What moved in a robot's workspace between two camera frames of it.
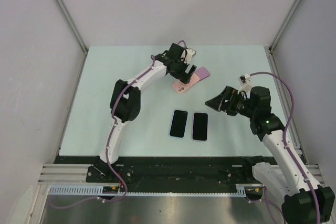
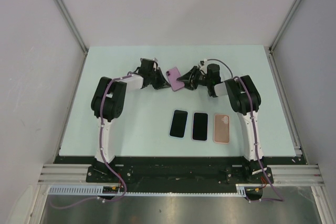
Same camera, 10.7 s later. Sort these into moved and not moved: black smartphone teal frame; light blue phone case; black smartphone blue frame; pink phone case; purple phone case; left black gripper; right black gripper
Moved: left black gripper; right black gripper; purple phone case; pink phone case
Not moved: black smartphone teal frame; black smartphone blue frame; light blue phone case
